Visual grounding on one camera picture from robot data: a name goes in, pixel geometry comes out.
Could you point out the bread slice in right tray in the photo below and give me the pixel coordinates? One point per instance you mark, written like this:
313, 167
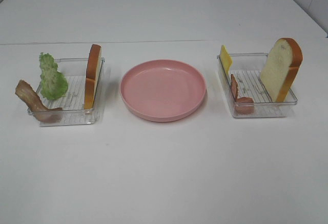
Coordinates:
281, 68

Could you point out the pink bacon strip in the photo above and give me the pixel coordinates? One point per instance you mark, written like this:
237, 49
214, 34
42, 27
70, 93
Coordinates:
243, 105

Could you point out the yellow cheese slice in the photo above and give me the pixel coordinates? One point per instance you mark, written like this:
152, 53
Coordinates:
226, 59

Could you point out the clear right plastic tray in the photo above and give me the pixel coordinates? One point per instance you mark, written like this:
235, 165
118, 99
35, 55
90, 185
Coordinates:
246, 68

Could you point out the brown bacon strip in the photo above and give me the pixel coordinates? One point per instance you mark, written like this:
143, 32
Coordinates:
25, 92

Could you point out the clear plastic tray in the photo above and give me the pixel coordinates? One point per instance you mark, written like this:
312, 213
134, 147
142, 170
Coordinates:
246, 68
69, 109

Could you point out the clear left plastic tray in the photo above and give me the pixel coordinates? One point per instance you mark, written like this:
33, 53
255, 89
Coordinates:
69, 109

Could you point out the pink round plate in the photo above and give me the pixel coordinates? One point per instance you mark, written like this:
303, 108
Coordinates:
163, 90

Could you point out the green lettuce leaf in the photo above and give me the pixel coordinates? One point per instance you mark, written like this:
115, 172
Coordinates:
54, 84

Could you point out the bread slice from tray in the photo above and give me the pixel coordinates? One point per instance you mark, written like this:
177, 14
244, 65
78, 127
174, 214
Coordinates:
92, 75

